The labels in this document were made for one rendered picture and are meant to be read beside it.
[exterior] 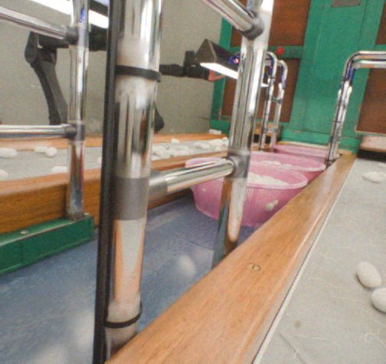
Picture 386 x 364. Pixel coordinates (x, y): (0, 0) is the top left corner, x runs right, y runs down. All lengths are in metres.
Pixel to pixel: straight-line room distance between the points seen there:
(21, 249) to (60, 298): 0.09
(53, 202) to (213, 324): 0.32
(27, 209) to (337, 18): 1.59
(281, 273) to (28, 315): 0.24
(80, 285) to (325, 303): 0.26
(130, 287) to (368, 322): 0.19
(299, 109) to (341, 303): 1.43
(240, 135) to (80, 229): 0.29
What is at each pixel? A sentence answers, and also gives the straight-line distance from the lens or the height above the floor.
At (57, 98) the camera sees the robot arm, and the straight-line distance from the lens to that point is 1.20.
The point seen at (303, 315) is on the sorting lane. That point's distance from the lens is 0.27.
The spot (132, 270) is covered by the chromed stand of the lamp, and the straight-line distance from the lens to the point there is 0.16.
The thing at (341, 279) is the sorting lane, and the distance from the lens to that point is 0.34.
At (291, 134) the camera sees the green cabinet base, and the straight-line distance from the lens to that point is 1.67.
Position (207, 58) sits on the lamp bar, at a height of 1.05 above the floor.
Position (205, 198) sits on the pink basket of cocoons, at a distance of 0.59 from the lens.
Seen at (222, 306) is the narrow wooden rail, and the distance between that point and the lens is 0.21.
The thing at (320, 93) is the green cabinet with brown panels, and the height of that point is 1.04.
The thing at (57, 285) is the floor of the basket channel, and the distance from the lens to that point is 0.39.
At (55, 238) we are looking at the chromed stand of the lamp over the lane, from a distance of 0.44.
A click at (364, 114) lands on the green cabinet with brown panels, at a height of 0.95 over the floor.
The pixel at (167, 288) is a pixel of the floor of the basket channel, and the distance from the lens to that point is 0.38.
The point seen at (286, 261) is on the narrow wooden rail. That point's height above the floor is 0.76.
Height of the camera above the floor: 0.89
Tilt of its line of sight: 12 degrees down
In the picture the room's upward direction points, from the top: 6 degrees clockwise
